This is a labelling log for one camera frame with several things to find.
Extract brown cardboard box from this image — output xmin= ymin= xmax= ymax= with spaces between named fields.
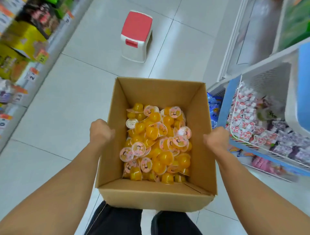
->
xmin=95 ymin=77 xmax=218 ymax=213

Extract blue wire basket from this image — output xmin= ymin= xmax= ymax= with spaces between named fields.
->
xmin=217 ymin=75 xmax=310 ymax=177

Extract rows of small price tags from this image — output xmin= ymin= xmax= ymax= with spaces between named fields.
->
xmin=0 ymin=11 xmax=74 ymax=129

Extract blue snack bags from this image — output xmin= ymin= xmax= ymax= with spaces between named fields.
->
xmin=207 ymin=93 xmax=224 ymax=129

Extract pile of white red candies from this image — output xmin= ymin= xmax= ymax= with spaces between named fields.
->
xmin=226 ymin=82 xmax=310 ymax=168

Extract pile of yellow jelly cups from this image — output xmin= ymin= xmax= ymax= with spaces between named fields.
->
xmin=119 ymin=103 xmax=193 ymax=185

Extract person's left forearm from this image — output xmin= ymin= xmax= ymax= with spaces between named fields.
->
xmin=0 ymin=143 xmax=108 ymax=235

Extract red white plastic stool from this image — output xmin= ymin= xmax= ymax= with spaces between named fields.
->
xmin=120 ymin=10 xmax=153 ymax=63

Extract rows of instant noodle packets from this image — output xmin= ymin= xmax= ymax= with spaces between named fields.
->
xmin=0 ymin=0 xmax=73 ymax=117

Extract person's left hand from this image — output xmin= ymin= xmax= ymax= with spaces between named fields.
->
xmin=89 ymin=118 xmax=116 ymax=150

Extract person's right hand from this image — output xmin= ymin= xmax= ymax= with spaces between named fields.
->
xmin=202 ymin=126 xmax=231 ymax=158

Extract person's black trousers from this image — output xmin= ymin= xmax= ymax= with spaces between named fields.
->
xmin=83 ymin=200 xmax=203 ymax=235

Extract person's right forearm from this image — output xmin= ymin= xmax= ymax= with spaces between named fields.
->
xmin=214 ymin=149 xmax=310 ymax=235

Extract light blue plastic tray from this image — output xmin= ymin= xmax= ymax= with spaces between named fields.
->
xmin=296 ymin=42 xmax=310 ymax=129

